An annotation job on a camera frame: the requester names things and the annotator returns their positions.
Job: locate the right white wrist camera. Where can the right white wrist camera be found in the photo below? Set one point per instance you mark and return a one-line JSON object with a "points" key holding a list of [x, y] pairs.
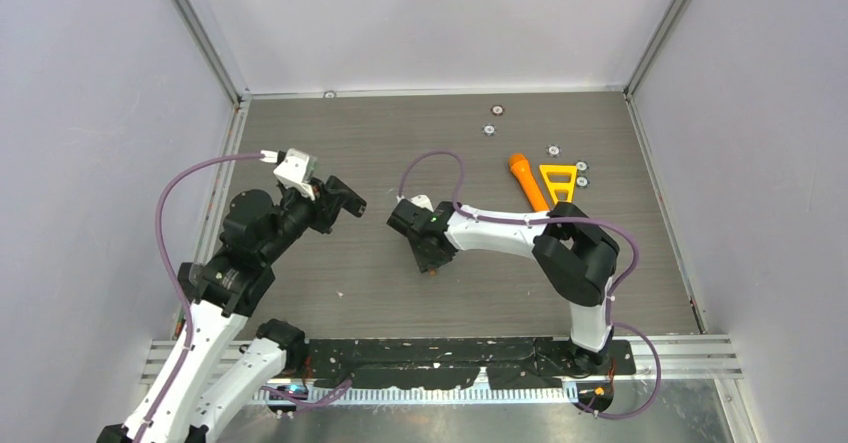
{"points": [[421, 201]]}

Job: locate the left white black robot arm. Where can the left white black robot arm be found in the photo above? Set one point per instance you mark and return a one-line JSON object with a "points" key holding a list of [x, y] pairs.
{"points": [[186, 403]]}

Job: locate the orange plastic handle tool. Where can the orange plastic handle tool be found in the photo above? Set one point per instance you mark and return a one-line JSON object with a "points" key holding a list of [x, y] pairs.
{"points": [[521, 170]]}

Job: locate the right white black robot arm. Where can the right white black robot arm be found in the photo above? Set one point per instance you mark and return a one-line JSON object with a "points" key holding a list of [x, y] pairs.
{"points": [[576, 255]]}

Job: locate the dark clear plastic box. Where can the dark clear plastic box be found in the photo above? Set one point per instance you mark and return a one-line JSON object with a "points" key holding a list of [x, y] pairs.
{"points": [[187, 275]]}

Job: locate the black remote control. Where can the black remote control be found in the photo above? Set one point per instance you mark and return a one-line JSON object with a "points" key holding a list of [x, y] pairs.
{"points": [[342, 197]]}

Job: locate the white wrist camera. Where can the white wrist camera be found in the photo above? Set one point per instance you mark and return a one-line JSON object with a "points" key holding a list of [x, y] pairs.
{"points": [[294, 170], [421, 201]]}

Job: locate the yellow triangular plastic frame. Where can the yellow triangular plastic frame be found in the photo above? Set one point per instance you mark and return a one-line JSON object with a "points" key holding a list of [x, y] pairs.
{"points": [[560, 181]]}

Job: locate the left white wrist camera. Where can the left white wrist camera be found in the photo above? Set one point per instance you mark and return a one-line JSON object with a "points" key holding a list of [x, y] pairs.
{"points": [[294, 170]]}

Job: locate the ribbed aluminium front rail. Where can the ribbed aluminium front rail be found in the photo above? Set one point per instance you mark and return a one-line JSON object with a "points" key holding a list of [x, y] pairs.
{"points": [[569, 393]]}

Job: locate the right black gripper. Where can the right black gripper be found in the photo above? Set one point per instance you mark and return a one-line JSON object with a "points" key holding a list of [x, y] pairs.
{"points": [[425, 263]]}

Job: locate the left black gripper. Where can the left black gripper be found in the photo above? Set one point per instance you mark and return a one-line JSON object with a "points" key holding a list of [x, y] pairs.
{"points": [[326, 207]]}

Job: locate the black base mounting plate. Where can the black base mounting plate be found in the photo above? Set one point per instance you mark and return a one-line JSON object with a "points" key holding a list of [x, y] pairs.
{"points": [[451, 363]]}

